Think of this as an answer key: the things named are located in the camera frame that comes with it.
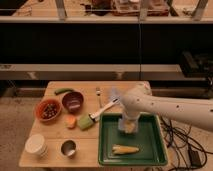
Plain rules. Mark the orange bowl with beans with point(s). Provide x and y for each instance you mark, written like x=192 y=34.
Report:
x=47 y=110

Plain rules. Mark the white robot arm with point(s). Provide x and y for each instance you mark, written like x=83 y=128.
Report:
x=195 y=112

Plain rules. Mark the green cucumber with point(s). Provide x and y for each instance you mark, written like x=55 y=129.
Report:
x=63 y=90

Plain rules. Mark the yellow corn cob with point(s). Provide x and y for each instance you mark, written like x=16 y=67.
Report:
x=121 y=149

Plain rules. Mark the wooden crate on shelf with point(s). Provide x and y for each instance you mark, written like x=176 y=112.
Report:
x=132 y=7

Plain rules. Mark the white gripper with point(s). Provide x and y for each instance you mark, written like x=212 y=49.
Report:
x=128 y=120

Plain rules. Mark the dark purple bowl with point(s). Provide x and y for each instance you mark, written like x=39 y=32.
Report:
x=73 y=101

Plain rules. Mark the metal cup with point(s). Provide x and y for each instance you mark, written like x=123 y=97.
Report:
x=68 y=148

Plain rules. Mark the orange fruit piece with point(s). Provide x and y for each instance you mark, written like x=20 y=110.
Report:
x=70 y=121

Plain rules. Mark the green plastic tray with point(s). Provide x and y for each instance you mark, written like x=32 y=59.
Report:
x=148 y=139

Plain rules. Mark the green silicone brush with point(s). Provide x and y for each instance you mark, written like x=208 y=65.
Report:
x=87 y=120

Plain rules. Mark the blue cloth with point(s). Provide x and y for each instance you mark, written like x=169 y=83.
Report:
x=114 y=95

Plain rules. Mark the black power brick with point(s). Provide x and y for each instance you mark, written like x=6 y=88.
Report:
x=194 y=158

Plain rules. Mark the silver fork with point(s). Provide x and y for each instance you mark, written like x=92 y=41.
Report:
x=98 y=93

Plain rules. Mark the yellow sponge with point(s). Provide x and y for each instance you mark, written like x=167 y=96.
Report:
x=129 y=127

